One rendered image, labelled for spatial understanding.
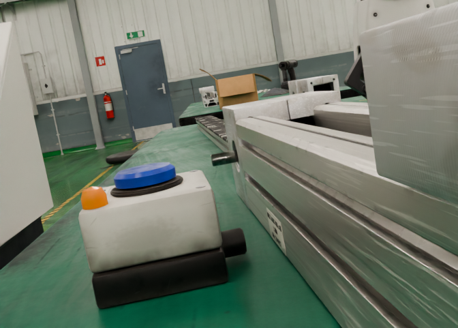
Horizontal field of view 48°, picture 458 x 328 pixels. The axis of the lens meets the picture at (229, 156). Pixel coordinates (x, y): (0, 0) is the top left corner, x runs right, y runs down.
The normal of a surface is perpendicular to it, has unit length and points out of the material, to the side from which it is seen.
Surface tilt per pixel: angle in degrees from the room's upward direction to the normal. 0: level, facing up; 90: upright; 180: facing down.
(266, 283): 0
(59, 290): 0
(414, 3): 89
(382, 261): 90
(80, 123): 90
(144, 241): 90
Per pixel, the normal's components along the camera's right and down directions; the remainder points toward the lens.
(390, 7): 0.03, 0.12
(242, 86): -0.06, -0.23
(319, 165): -0.98, 0.18
